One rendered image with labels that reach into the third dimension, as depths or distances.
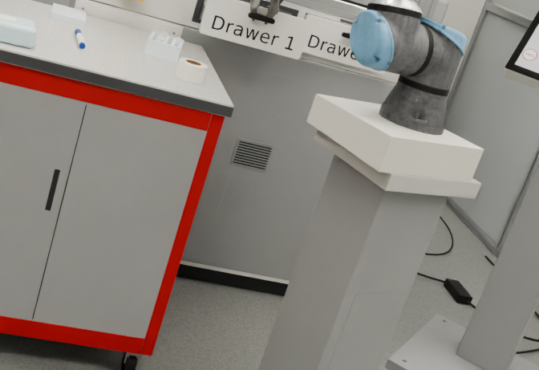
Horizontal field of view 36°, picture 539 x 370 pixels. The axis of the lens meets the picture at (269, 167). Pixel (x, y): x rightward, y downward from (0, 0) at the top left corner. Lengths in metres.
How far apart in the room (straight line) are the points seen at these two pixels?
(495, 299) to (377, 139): 1.12
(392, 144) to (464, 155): 0.22
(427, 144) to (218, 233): 1.04
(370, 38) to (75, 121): 0.65
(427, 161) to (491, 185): 2.43
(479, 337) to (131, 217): 1.30
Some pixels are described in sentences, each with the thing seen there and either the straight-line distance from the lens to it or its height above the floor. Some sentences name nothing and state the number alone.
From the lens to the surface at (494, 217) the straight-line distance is 4.12.
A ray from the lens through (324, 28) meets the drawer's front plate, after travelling 2.46.
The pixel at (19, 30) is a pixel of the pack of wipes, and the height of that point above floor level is 0.79.
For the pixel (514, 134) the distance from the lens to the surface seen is 4.13.
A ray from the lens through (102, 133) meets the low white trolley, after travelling 1.85.
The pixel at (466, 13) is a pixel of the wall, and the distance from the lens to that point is 6.18.
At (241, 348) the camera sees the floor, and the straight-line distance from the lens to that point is 2.44.
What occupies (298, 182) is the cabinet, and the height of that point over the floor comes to 0.42.
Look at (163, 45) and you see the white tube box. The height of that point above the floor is 0.79.
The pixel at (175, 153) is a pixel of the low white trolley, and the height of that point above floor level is 0.62.
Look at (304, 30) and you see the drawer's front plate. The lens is 2.29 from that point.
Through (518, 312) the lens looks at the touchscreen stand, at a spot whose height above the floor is 0.27.
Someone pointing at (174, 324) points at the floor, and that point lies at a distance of 2.45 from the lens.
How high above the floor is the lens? 1.20
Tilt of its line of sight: 17 degrees down
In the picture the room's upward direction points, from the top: 18 degrees clockwise
